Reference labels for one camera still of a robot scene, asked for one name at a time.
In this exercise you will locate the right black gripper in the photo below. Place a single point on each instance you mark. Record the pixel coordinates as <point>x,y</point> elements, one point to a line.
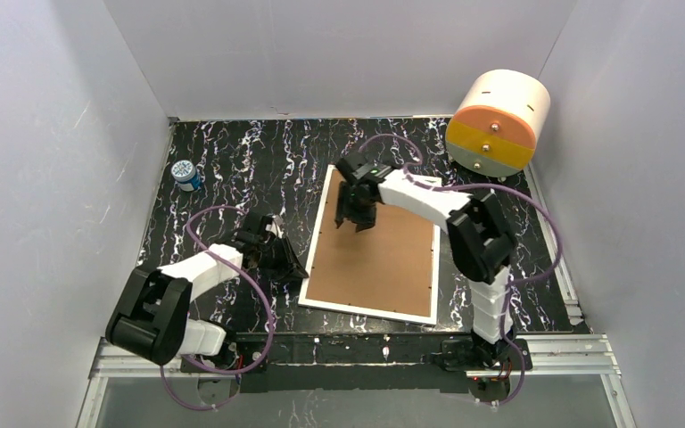
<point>356,202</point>

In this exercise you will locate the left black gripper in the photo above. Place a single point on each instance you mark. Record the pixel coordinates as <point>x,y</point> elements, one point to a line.
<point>277,254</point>

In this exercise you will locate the white picture frame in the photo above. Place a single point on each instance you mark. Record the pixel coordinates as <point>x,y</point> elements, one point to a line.
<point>313,266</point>

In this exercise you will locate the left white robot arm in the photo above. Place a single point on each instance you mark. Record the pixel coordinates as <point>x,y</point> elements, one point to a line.
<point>151,318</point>

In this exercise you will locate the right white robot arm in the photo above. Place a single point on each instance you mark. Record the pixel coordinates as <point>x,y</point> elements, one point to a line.
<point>480,237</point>

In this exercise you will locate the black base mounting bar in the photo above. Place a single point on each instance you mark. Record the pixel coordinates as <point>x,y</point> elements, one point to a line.
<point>446,362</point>

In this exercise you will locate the small blue lidded jar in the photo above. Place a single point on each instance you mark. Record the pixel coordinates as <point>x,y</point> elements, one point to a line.
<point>186,175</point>

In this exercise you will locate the white cylindrical drawer unit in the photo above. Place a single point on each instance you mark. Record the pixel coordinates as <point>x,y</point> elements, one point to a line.
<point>497,126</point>

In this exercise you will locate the aluminium rail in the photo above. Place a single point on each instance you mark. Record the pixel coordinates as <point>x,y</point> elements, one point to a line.
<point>551,354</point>

